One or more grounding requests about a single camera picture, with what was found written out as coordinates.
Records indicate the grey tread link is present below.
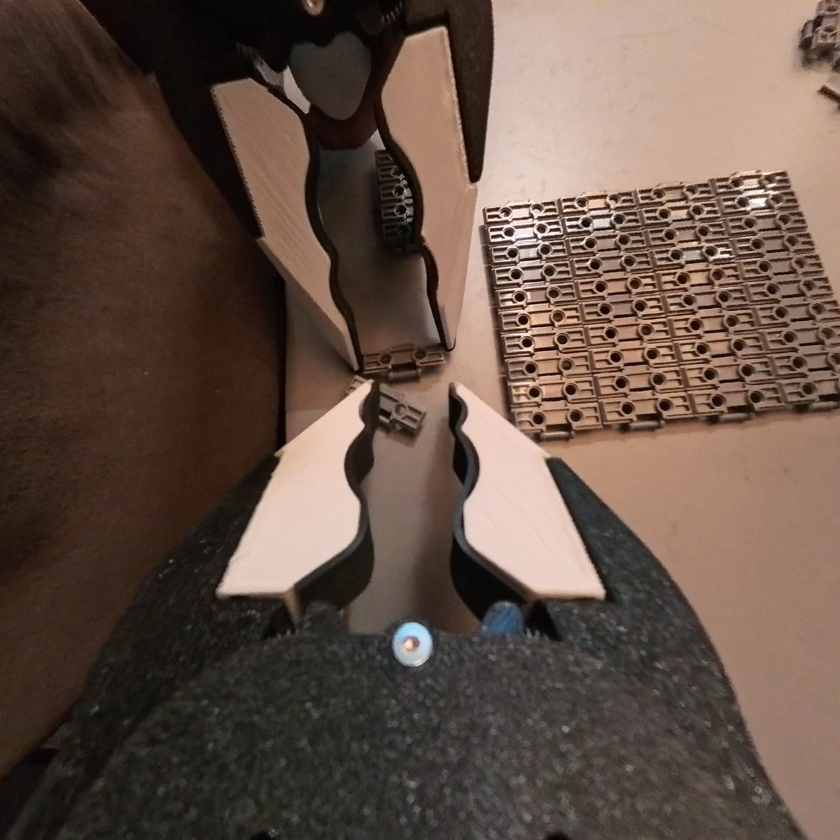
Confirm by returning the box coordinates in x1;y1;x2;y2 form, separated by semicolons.
350;374;429;439

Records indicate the grey tread link segment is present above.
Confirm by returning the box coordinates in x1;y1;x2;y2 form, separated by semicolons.
360;344;450;385

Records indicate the short grey tread link chain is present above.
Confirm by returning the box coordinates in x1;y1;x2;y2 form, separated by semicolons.
375;150;421;240

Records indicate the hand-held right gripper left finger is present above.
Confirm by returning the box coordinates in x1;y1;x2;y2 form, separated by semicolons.
217;381;382;624

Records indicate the large grey tread link mat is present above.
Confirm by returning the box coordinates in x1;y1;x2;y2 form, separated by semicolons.
482;171;840;444

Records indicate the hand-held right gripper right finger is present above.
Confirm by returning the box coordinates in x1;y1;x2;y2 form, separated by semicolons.
448;382;608;624

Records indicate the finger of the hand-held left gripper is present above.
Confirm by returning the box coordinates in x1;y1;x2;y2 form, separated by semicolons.
211;75;365;374
373;25;479;350

